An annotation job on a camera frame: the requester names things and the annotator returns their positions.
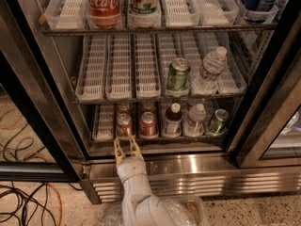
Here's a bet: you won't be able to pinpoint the red Coca-Cola can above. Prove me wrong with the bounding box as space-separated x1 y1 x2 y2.
88 0 120 28

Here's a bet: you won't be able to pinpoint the red can shelf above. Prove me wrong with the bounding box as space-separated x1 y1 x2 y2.
140 112 157 137
141 102 156 113

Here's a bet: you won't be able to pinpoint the top wire shelf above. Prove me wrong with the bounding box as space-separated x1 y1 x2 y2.
40 24 277 37

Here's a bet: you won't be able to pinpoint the orange can shelf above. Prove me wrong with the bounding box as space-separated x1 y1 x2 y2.
117 103 132 115
117 113 133 137

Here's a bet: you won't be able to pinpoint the clear water bottle shelf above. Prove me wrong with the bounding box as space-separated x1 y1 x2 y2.
184 104 206 137
192 46 227 94

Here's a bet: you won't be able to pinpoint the wire shelf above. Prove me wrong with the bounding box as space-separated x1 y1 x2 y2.
40 24 277 37
72 92 245 105

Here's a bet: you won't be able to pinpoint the green can middle shelf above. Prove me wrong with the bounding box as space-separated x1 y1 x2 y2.
166 57 190 97

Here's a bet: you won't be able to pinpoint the red can front bottom shelf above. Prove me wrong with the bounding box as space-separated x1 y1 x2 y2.
140 112 157 137

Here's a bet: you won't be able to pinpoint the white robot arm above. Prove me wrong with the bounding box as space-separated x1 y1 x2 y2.
114 136 175 226

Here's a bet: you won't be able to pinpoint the open glass fridge door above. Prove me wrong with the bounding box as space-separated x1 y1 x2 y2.
0 0 82 182

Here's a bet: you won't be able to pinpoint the black floor cables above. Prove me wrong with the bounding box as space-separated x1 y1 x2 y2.
0 182 83 226

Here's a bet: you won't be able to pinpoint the green can shelf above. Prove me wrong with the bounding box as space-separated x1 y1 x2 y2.
207 109 230 136
166 57 190 97

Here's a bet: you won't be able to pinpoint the orange can front bottom shelf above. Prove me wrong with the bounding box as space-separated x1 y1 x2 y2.
117 113 133 137

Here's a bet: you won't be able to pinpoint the green can bottom shelf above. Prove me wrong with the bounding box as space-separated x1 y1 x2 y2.
207 109 230 136

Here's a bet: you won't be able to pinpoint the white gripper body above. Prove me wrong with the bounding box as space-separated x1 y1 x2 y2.
117 156 147 183

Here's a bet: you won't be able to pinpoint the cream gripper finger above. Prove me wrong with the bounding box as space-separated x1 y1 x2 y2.
129 135 143 160
114 137 126 166

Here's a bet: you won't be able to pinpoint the clear plastic bin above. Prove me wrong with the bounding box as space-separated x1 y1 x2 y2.
101 196 209 226

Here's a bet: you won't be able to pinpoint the dark drink bottle white cap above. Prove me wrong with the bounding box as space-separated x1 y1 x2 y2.
163 103 182 137

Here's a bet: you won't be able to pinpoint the orange floor cable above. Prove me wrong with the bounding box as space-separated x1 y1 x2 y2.
45 182 63 226

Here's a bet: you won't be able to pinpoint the middle wire shelf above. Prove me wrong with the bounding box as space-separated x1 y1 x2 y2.
72 92 245 105

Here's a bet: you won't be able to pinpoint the orange can rear bottom shelf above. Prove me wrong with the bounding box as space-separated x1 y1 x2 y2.
117 103 132 115

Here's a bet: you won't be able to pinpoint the right sliding fridge door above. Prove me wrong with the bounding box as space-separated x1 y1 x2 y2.
234 14 301 169

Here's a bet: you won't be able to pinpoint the red can rear bottom shelf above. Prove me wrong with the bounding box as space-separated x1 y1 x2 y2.
141 102 156 113

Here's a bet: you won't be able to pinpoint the stainless steel fridge cabinet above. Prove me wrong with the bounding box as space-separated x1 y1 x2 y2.
18 0 300 203

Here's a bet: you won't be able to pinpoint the clear water bottle bottom shelf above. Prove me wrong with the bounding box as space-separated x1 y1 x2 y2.
184 104 206 137

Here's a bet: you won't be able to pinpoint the clear water bottle middle shelf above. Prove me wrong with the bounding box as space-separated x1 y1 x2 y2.
192 46 227 94

